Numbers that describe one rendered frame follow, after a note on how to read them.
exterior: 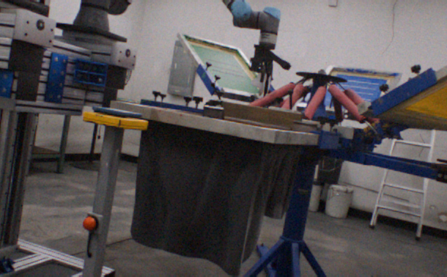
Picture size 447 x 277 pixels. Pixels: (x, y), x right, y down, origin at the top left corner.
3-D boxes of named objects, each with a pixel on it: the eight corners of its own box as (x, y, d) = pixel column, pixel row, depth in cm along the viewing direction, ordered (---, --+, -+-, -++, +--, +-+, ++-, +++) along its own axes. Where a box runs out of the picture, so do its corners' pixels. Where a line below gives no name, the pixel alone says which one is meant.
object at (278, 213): (241, 275, 145) (264, 141, 143) (231, 272, 146) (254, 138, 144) (287, 248, 186) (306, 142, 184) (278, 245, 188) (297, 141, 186)
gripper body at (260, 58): (254, 74, 203) (259, 45, 202) (273, 75, 199) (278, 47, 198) (248, 71, 196) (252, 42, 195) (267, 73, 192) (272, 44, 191)
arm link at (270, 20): (262, 9, 200) (282, 12, 199) (259, 35, 201) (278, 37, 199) (260, 4, 193) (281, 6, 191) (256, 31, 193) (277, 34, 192)
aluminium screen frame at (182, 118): (274, 143, 130) (276, 130, 130) (108, 111, 155) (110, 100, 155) (335, 145, 201) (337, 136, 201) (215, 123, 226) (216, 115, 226)
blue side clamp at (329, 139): (319, 149, 173) (323, 130, 173) (306, 146, 175) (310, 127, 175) (337, 149, 200) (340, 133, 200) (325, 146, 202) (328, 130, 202)
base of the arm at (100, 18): (64, 24, 193) (67, 0, 193) (87, 32, 207) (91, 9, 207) (94, 28, 188) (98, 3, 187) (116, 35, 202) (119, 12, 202)
